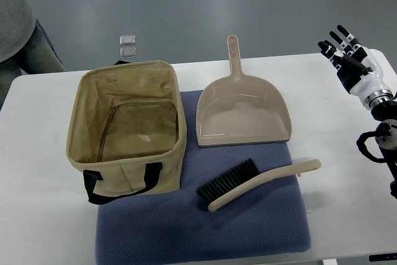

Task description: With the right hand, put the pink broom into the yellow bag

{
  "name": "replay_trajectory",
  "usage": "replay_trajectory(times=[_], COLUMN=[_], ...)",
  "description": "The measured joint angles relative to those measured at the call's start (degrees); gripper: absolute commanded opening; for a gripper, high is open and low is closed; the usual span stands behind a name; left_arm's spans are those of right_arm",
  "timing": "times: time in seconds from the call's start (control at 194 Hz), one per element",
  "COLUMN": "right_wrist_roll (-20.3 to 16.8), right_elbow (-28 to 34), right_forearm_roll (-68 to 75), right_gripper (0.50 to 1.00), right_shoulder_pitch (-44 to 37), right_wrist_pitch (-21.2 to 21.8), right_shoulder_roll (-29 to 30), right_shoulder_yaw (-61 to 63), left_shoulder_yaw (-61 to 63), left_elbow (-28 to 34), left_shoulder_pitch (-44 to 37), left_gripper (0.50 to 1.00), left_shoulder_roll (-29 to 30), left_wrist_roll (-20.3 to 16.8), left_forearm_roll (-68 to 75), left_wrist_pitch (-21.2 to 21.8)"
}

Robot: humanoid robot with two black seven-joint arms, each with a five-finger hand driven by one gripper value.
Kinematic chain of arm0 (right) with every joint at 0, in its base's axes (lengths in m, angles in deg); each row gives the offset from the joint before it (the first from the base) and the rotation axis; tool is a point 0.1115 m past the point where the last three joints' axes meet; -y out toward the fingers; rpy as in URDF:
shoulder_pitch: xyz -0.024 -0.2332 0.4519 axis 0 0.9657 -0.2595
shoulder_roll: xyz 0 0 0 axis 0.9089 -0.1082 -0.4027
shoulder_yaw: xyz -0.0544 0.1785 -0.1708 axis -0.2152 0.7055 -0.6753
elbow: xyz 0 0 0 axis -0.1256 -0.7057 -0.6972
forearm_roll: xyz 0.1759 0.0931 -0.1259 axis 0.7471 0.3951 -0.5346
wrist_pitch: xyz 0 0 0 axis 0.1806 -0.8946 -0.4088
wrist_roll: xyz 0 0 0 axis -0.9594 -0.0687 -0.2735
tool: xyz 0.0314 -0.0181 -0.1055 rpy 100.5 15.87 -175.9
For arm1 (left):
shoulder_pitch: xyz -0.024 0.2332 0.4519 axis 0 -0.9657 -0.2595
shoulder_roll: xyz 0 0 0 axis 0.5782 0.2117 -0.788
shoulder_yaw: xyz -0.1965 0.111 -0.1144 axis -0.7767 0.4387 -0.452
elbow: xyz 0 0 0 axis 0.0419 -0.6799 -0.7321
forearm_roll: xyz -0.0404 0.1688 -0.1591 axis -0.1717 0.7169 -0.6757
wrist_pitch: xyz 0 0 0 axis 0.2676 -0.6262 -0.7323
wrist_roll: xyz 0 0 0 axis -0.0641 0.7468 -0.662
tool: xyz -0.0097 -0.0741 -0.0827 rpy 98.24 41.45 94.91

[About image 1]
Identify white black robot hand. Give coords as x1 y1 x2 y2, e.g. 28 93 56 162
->
318 25 394 110

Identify pink broom black bristles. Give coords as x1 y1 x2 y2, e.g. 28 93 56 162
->
196 159 321 212

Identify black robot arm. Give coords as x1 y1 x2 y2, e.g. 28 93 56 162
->
356 95 396 198

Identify yellow fabric bag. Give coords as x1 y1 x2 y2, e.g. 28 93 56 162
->
66 61 187 205

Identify pink plastic dustpan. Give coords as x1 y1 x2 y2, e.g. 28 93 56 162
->
196 35 292 146

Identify black table control panel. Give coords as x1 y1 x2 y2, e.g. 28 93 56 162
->
368 253 397 262

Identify upper clear floor plate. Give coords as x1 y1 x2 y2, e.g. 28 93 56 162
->
119 34 136 46

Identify blue quilted cushion mat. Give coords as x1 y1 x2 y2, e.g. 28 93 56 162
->
96 91 311 264

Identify person in grey shirt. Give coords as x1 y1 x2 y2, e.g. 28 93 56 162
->
0 0 68 75

